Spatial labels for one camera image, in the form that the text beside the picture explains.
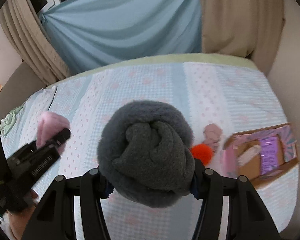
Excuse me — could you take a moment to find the light pink fleece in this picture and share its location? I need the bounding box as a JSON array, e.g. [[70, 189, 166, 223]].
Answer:
[[36, 111, 70, 148]]

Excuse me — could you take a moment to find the dark grey fleece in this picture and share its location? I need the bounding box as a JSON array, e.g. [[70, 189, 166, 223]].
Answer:
[[97, 100, 195, 208]]

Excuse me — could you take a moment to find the orange fluffy pompom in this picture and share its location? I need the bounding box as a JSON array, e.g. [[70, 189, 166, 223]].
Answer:
[[190, 144, 213, 166]]

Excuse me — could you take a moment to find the pale pink printed cloth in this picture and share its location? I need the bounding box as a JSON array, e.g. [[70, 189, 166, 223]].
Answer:
[[203, 124, 223, 153]]

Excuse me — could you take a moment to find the person's left hand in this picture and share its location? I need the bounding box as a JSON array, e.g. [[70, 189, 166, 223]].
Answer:
[[1, 190, 38, 239]]

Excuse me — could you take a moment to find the green crumpled cloth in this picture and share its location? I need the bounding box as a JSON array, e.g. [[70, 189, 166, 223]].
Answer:
[[0, 105, 23, 136]]

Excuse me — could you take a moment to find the cardboard box with pink flaps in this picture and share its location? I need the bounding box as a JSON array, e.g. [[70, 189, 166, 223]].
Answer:
[[221, 123, 299, 189]]

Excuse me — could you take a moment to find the beige plush toy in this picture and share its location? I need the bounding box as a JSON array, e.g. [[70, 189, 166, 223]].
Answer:
[[237, 145, 262, 167]]

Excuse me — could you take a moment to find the purple plastic packet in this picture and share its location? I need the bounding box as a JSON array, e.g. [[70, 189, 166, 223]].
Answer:
[[260, 135, 281, 175]]

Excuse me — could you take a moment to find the beige curtain left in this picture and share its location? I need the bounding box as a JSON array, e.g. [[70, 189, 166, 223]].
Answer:
[[0, 0, 70, 85]]

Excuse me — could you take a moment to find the beige curtain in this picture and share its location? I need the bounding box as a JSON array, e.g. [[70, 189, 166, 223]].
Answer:
[[201, 0, 284, 61], [0, 0, 70, 85]]

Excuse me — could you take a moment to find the light blue curtain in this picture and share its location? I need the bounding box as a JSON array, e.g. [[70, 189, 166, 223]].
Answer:
[[40, 0, 202, 74]]

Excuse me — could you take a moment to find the beige curtain right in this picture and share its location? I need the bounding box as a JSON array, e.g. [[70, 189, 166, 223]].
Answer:
[[201, 0, 284, 61]]

